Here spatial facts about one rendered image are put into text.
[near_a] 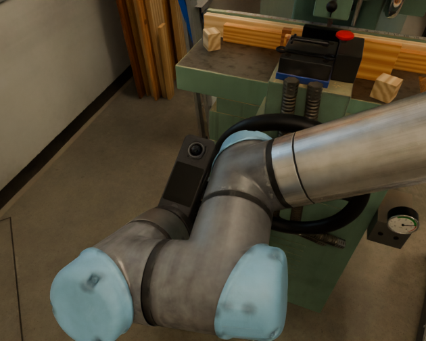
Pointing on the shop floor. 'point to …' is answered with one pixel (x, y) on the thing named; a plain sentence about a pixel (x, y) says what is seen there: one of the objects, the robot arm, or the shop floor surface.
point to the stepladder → (198, 8)
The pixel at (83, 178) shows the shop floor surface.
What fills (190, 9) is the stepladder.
